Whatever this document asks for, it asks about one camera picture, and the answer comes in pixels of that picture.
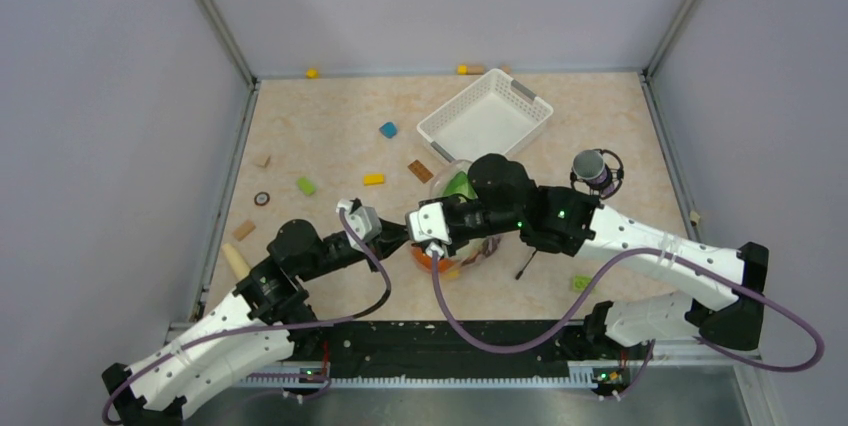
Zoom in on clear zip top bag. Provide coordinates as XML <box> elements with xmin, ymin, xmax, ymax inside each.
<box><xmin>409</xmin><ymin>160</ymin><xmax>487</xmax><ymax>279</ymax></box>

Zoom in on green lettuce leaf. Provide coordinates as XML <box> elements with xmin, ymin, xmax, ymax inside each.
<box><xmin>442</xmin><ymin>171</ymin><xmax>476</xmax><ymax>199</ymax></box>

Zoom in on orange mini pumpkin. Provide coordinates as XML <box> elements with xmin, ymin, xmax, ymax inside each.
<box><xmin>410</xmin><ymin>247</ymin><xmax>462</xmax><ymax>275</ymax></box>

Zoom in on dark red grape bunch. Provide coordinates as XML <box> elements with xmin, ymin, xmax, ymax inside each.
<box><xmin>476</xmin><ymin>236</ymin><xmax>502</xmax><ymax>261</ymax></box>

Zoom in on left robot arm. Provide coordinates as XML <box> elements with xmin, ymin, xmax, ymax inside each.
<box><xmin>101</xmin><ymin>210</ymin><xmax>409</xmax><ymax>425</ymax></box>

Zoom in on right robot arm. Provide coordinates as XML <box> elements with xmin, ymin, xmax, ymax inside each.
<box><xmin>439</xmin><ymin>154</ymin><xmax>769</xmax><ymax>351</ymax></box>

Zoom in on brown lego brick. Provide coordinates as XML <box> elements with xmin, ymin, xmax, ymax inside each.
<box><xmin>407</xmin><ymin>160</ymin><xmax>433</xmax><ymax>184</ymax></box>

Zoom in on yellow lego brick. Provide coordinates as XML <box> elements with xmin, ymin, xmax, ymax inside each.
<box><xmin>363</xmin><ymin>173</ymin><xmax>385</xmax><ymax>186</ymax></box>

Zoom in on blue block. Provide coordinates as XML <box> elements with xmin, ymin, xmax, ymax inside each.
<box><xmin>378</xmin><ymin>121</ymin><xmax>398</xmax><ymax>139</ymax></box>

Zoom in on white perforated plastic basket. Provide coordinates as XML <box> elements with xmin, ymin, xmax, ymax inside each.
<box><xmin>416</xmin><ymin>69</ymin><xmax>554</xmax><ymax>163</ymax></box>

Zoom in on green toy block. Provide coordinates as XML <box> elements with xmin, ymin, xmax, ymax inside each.
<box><xmin>296</xmin><ymin>177</ymin><xmax>317</xmax><ymax>196</ymax></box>

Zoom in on yellow and wood peg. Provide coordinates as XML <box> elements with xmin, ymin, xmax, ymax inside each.
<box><xmin>456</xmin><ymin>64</ymin><xmax>486</xmax><ymax>76</ymax></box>

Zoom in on small wooden cube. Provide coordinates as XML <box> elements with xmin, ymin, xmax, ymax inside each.
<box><xmin>254</xmin><ymin>154</ymin><xmax>271</xmax><ymax>169</ymax></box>

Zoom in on microphone on black tripod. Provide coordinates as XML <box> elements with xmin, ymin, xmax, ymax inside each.
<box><xmin>514</xmin><ymin>149</ymin><xmax>624</xmax><ymax>257</ymax></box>

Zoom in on light green lego brick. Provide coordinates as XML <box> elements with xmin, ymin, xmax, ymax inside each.
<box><xmin>571</xmin><ymin>275</ymin><xmax>593</xmax><ymax>293</ymax></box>

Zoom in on wooden rectangular block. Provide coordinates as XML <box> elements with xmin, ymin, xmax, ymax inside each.
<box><xmin>232</xmin><ymin>219</ymin><xmax>256</xmax><ymax>242</ymax></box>

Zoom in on cream cylinder block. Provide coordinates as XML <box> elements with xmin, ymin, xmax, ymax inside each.
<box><xmin>220</xmin><ymin>243</ymin><xmax>251</xmax><ymax>281</ymax></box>

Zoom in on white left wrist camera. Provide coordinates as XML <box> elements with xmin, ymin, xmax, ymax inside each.
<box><xmin>336</xmin><ymin>199</ymin><xmax>383</xmax><ymax>252</ymax></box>

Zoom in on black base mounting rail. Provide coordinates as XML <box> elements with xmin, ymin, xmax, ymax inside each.
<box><xmin>290</xmin><ymin>321</ymin><xmax>647</xmax><ymax>380</ymax></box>

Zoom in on small black ring wheel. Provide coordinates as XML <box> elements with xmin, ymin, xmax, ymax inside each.
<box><xmin>253</xmin><ymin>191</ymin><xmax>270</xmax><ymax>207</ymax></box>

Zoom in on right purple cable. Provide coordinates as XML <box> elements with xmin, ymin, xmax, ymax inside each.
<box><xmin>430</xmin><ymin>247</ymin><xmax>826</xmax><ymax>401</ymax></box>

